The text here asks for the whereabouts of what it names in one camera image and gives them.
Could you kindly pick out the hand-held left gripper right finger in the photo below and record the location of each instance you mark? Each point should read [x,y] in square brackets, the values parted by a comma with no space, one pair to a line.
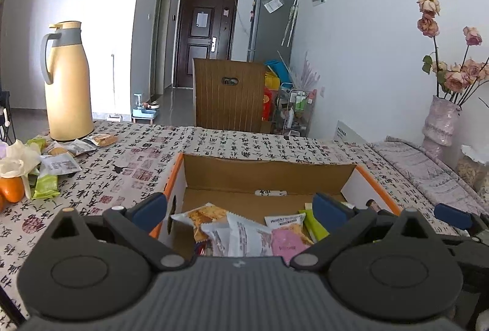
[332,212]

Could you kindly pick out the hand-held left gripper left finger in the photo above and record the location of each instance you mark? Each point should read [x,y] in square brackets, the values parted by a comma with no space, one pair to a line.
[147,212]

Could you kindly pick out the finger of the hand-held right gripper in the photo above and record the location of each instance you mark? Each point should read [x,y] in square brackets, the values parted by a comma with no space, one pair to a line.
[452,215]
[384,208]

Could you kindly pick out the green snack packet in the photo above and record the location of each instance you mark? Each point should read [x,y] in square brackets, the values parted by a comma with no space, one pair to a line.
[315,226]

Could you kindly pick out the light pink snack packet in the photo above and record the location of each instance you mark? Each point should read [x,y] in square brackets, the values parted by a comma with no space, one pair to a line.
[288,245]

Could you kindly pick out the red cardboard box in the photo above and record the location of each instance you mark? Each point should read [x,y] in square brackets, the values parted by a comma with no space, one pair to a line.
[267,174]

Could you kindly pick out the pile of white snack packets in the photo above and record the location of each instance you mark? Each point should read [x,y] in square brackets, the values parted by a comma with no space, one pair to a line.
[244,235]

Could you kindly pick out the beige textured bag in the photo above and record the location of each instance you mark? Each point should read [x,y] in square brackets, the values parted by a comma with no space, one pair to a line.
[475,174]

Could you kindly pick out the pale grey patterned cloth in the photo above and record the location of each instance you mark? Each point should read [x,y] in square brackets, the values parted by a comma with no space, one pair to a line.
[420,170]

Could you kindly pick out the white board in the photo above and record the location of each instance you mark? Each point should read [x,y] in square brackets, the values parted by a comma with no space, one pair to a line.
[351,132]

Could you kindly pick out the clear brown cracker packet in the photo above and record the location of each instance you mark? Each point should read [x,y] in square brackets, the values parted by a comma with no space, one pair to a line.
[102,140]

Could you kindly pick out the pink ribbed vase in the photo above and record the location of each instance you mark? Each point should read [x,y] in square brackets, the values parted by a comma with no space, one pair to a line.
[441,124]

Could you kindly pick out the white grey print packet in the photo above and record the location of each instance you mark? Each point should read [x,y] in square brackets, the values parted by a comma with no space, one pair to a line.
[59,165]
[80,147]

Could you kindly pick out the blue pet water dispenser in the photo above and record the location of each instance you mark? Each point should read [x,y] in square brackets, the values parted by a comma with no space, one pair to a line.
[145,111]

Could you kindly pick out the small green packet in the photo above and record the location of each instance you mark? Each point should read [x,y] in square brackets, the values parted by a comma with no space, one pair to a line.
[46,187]
[36,143]

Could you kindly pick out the orange cookie packet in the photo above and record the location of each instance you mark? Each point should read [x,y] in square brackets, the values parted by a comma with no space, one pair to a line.
[58,151]

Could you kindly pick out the red gift bag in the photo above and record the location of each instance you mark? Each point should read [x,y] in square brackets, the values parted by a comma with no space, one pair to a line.
[268,103]

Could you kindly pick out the brown wooden chair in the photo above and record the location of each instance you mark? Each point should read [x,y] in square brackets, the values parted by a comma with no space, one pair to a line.
[214,101]

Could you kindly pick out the white mop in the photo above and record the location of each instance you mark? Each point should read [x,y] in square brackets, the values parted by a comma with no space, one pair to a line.
[113,86]

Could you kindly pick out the dried pink roses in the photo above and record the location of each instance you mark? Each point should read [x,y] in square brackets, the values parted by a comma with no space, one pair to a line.
[456,79]

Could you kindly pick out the white plastic bag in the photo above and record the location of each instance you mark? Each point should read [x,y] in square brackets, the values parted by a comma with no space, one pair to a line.
[19,159]

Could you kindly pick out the dried lavender bunch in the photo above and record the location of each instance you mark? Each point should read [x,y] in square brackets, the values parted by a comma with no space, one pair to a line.
[307,73]

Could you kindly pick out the yellow thermos jug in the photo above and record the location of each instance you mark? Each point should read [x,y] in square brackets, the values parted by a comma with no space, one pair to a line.
[68,94]

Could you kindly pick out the yellow bag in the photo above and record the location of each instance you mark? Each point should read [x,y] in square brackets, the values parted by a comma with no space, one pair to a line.
[272,80]

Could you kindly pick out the blue plastic bag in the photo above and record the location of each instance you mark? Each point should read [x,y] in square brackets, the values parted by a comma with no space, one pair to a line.
[278,69]

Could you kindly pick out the dark brown entrance door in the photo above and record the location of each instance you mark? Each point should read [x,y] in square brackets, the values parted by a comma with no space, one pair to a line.
[191,59]

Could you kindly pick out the grey interior door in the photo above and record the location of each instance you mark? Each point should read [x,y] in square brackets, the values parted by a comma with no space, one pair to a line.
[160,40]

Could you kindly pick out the black folding chair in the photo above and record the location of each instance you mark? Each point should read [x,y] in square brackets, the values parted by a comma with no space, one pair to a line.
[5,113]

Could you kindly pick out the grey refrigerator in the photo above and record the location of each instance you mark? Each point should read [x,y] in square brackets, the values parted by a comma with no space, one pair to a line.
[267,37]

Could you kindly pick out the white folded umbrella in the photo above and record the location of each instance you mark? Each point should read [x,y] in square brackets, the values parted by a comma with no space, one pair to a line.
[290,21]

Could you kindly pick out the white paper notice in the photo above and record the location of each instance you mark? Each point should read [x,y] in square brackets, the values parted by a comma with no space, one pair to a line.
[201,19]

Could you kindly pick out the paper sheet on refrigerator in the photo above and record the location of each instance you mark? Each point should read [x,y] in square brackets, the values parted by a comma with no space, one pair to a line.
[274,5]

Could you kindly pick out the wall outlet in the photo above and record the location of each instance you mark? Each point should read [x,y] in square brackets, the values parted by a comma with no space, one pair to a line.
[321,92]

